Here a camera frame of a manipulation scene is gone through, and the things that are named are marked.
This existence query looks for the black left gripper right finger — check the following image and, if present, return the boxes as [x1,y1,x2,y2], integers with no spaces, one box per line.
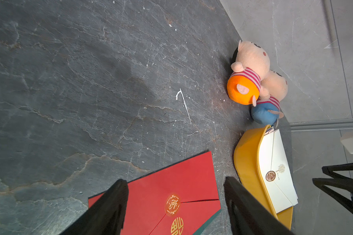
[224,177,293,235]

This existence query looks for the yellow plastic storage box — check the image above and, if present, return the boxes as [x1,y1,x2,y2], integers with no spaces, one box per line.
[233,125,293,230]

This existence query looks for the cream white envelope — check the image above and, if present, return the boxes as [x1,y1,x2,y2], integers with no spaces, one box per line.
[258,127,298,213]

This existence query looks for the plush doll blue pants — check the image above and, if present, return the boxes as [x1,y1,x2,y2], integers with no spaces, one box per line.
[251,70,288,126]

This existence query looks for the red envelope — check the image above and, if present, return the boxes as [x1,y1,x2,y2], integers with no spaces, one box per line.
[88,151,222,235]

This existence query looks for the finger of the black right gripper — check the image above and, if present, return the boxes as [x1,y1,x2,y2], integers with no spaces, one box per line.
[312,163,353,214]

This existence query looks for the dark green envelope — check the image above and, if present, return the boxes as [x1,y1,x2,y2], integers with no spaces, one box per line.
[193,209,221,235]

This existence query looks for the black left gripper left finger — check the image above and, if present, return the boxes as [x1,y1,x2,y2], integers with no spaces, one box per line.
[62,179,128,235]

